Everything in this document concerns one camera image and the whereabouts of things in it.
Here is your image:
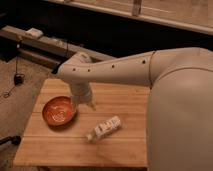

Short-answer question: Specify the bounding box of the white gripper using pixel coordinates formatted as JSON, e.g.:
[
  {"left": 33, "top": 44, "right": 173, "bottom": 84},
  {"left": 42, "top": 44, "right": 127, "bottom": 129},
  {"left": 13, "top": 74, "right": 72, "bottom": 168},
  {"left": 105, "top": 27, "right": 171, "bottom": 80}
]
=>
[{"left": 70, "top": 83, "right": 96, "bottom": 111}]

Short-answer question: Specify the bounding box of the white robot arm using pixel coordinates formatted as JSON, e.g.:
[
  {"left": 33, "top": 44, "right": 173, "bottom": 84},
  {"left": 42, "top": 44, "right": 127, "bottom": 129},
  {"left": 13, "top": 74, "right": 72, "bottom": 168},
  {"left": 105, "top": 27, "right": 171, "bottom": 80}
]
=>
[{"left": 56, "top": 47, "right": 213, "bottom": 171}]

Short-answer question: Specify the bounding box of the orange ceramic bowl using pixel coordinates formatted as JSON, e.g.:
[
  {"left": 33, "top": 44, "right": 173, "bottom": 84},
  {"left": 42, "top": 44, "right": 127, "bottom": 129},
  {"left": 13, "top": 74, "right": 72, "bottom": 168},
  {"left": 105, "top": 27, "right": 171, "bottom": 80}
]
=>
[{"left": 42, "top": 96, "right": 76, "bottom": 126}]

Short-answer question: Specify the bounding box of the wooden beam ledge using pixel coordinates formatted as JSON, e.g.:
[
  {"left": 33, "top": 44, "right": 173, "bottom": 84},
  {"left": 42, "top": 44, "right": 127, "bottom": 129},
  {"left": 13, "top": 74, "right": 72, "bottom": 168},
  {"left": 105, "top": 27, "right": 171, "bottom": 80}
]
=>
[{"left": 0, "top": 25, "right": 113, "bottom": 61}]

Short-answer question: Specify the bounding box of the black object at floor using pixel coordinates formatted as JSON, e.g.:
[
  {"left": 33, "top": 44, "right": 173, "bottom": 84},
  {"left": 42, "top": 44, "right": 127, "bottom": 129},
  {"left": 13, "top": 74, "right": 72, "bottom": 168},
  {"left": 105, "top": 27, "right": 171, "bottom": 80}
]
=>
[{"left": 0, "top": 136, "right": 21, "bottom": 145}]

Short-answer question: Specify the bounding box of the white object on ledge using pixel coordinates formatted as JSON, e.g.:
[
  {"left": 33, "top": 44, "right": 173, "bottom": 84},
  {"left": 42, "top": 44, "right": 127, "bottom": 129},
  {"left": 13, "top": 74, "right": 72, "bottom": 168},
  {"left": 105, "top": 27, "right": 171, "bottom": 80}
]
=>
[{"left": 26, "top": 28, "right": 43, "bottom": 38}]

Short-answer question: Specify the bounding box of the black cable with plug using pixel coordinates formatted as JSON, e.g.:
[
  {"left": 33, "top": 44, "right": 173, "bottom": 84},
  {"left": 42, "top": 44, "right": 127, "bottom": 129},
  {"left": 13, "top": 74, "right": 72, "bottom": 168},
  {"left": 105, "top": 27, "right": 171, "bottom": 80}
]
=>
[{"left": 2, "top": 38, "right": 25, "bottom": 99}]

